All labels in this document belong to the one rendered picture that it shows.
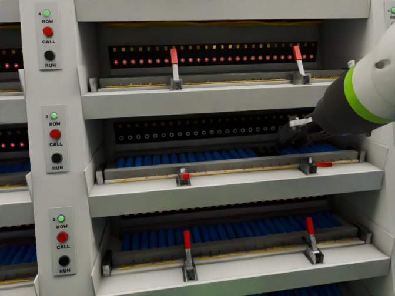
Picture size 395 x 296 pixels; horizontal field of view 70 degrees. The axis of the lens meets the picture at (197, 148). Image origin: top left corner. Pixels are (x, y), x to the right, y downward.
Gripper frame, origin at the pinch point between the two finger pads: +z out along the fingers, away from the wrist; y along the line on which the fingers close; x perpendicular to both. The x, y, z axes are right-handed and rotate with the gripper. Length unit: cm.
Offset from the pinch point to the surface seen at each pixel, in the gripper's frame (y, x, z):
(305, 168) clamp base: -0.2, 6.9, -3.0
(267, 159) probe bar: 6.6, 3.9, -0.4
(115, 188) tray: 38.7, 7.4, -1.9
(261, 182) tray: 10.1, 9.0, -3.9
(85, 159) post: 43.4, 1.9, -5.1
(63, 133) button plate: 46.8, -2.8, -7.0
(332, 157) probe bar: -8.7, 4.5, 0.0
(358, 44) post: -17.2, -20.1, -5.3
